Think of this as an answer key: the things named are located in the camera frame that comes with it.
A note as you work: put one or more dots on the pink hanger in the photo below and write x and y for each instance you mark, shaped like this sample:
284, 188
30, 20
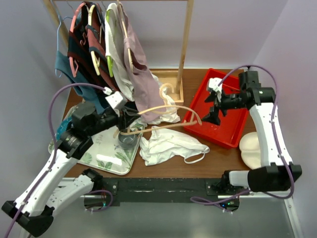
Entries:
77, 49

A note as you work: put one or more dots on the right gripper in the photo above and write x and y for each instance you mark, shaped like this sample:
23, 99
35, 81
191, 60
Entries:
213, 117

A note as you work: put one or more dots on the blue polka dot plate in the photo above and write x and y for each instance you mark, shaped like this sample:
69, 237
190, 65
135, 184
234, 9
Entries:
62, 128

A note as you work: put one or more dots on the wooden hanger under mauve top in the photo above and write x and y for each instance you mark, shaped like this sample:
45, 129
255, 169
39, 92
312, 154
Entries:
125, 34

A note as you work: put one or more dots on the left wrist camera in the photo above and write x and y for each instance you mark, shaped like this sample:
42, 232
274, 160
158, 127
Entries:
116, 100

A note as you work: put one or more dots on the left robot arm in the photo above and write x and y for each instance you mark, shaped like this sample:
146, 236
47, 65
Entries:
34, 210

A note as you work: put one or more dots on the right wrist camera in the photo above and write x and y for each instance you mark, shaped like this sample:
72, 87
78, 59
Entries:
214, 85

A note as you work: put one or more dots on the white hanging garment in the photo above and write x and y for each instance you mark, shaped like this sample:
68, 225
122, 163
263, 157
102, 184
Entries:
115, 48

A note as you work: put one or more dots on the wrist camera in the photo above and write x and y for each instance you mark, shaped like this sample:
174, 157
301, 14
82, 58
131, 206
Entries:
214, 85
116, 100

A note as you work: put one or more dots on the white tank top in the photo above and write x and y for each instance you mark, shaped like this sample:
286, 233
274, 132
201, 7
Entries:
165, 144

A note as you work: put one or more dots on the green hanger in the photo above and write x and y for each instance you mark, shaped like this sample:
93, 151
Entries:
109, 59

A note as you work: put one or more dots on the teal tank top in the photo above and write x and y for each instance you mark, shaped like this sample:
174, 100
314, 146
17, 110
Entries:
88, 93

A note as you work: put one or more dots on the floral serving tray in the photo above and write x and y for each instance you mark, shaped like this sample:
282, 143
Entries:
109, 153

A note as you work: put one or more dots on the light blue wire hanger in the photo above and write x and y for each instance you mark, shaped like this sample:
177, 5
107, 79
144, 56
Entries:
58, 37

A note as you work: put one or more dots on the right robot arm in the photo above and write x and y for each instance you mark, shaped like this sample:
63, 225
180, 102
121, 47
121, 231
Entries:
277, 171

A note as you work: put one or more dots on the cream plastic hanger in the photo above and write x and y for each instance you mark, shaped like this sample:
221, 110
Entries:
92, 39

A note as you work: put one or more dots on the cream divided plate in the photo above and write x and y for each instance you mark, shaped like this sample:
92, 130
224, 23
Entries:
250, 150

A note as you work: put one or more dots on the red plastic bin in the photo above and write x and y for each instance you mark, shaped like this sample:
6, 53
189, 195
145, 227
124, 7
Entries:
229, 132

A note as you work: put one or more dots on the mauve tank top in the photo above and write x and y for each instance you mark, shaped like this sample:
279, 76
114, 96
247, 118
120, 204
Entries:
146, 89

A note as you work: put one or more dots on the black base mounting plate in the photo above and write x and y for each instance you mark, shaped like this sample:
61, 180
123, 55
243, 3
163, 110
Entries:
164, 190

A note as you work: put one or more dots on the wooden clothes rack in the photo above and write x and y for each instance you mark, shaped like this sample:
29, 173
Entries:
172, 76

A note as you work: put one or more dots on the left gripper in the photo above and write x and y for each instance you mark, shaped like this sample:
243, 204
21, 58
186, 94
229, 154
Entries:
126, 117

